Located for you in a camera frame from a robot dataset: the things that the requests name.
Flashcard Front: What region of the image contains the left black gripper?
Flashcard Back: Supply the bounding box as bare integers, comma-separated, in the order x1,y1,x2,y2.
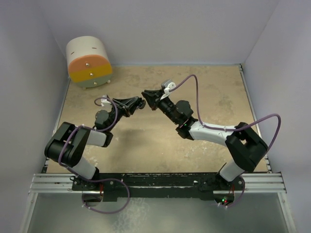
106,97,139,132

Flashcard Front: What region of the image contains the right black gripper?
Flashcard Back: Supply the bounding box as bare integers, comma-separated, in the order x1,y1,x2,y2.
142,89,179,125

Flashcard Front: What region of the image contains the black earbud charging case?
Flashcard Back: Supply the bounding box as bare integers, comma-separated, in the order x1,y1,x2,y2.
137,98,146,109

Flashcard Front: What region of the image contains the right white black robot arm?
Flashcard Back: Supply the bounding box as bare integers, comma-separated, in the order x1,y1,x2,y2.
141,90,268,190

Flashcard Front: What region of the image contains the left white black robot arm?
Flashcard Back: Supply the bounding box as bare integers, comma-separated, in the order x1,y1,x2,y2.
44,95,146,190

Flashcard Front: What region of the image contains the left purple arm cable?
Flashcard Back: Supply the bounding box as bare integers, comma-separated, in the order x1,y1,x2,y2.
58,97,119,180

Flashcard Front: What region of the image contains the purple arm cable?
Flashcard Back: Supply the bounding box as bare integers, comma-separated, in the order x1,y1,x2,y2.
170,74,282,153
58,97,119,180

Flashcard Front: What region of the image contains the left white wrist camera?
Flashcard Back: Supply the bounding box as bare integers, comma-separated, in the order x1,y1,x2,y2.
100,95,111,107

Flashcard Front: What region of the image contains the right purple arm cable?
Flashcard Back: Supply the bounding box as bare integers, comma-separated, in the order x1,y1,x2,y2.
170,74,282,153

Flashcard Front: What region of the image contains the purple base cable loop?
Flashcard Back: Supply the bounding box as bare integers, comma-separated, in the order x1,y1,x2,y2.
81,178,132,215

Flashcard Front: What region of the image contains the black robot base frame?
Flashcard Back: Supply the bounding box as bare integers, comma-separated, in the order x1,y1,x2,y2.
70,172,245,204

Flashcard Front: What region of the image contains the aluminium extrusion rail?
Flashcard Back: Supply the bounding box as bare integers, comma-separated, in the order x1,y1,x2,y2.
29,173,287,194

